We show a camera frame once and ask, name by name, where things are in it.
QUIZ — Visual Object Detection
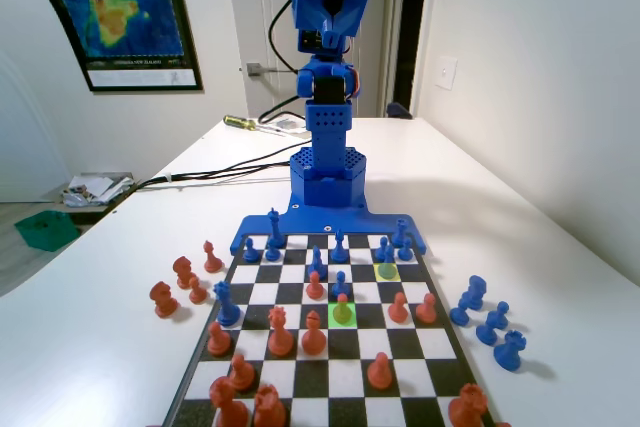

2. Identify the red chess pawn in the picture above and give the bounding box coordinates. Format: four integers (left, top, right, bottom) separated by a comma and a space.
367, 351, 394, 391
206, 320, 233, 358
305, 270, 324, 300
228, 353, 256, 393
415, 292, 438, 324
387, 291, 410, 324
332, 293, 354, 327
188, 276, 209, 305

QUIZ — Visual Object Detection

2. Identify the blue chess king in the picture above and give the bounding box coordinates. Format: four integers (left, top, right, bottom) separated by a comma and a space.
267, 207, 286, 251

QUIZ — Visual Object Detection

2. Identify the blue chess knight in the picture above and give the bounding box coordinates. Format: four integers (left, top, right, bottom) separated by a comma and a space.
306, 245, 329, 282
462, 275, 487, 311

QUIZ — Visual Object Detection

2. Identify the blue chess queen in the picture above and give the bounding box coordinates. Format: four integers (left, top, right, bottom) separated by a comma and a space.
213, 280, 242, 329

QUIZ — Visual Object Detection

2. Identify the red chess queen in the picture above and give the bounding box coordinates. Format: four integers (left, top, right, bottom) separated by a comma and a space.
267, 305, 295, 358

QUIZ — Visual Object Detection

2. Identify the red chess rook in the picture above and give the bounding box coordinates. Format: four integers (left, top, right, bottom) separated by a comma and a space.
447, 382, 489, 427

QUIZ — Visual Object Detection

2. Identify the white door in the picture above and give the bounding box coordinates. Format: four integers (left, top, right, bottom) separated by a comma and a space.
223, 0, 396, 121

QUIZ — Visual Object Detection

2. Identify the dark blue chair back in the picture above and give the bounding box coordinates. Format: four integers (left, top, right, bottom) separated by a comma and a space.
385, 101, 414, 121

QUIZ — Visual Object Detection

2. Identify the small clear plastic packet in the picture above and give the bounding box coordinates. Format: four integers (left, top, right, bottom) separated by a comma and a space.
272, 116, 307, 134

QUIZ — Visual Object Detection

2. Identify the framed map poster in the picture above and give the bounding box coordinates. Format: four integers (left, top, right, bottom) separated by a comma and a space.
0, 0, 205, 94

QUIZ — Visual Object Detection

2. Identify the pile of papers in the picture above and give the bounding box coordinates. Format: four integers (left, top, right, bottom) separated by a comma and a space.
62, 172, 136, 208

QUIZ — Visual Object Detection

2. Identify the black white chessboard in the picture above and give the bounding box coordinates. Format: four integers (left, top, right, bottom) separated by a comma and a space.
162, 232, 499, 427

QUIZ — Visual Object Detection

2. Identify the green plastic bin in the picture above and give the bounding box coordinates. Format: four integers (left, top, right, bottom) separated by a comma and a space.
13, 210, 81, 253

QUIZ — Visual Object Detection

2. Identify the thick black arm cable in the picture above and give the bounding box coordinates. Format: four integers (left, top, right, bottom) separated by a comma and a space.
257, 0, 302, 124

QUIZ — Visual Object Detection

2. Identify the silver door handle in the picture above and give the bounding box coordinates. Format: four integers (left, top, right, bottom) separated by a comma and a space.
246, 61, 301, 78

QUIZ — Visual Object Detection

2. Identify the white light switch plate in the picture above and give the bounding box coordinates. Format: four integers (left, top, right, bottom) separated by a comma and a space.
433, 55, 459, 92

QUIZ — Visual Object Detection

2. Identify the yellow black handled screwdriver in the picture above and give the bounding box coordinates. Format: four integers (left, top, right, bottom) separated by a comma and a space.
222, 114, 289, 137

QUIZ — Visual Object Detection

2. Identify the thin black cable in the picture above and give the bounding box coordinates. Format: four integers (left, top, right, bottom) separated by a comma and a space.
107, 144, 295, 213
139, 160, 292, 188

